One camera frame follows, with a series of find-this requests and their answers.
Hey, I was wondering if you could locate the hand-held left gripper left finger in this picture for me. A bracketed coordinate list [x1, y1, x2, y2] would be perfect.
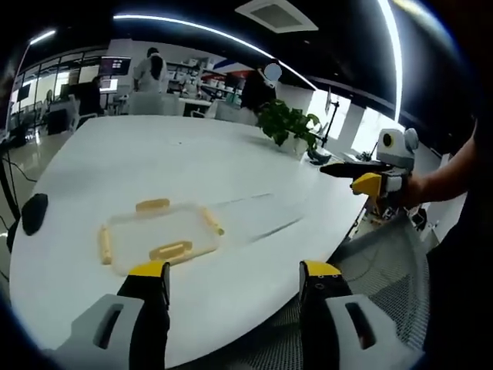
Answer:
[41, 260, 173, 370]

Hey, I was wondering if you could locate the long ceiling light strip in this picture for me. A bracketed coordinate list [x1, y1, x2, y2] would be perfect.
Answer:
[375, 0, 404, 121]

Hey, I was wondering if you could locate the black floor cable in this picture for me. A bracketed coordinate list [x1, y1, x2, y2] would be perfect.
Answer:
[0, 140, 25, 236]

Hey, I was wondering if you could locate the clear container lid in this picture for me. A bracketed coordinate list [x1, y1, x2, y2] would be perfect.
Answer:
[96, 197, 226, 277]

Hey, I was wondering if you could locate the person's dark clothing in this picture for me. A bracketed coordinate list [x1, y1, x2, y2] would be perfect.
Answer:
[422, 117, 493, 358]

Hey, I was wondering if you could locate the black oval object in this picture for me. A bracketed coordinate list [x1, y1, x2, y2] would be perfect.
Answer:
[21, 193, 49, 237]

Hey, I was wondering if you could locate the wall monitor screen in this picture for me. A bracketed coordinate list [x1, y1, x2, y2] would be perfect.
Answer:
[99, 56, 132, 77]

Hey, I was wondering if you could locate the green potted plant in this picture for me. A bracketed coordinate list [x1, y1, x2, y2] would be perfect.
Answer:
[255, 99, 323, 157]

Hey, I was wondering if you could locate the ceiling air vent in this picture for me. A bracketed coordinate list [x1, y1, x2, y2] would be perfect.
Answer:
[234, 0, 320, 34]

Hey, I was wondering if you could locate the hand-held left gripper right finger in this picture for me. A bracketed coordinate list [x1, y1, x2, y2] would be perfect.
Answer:
[298, 260, 425, 370]

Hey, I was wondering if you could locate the grey mesh office chair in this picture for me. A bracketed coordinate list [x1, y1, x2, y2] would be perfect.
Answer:
[265, 210, 431, 358]

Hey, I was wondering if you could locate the person's right hand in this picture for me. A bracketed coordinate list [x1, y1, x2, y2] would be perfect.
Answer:
[398, 172, 431, 211]

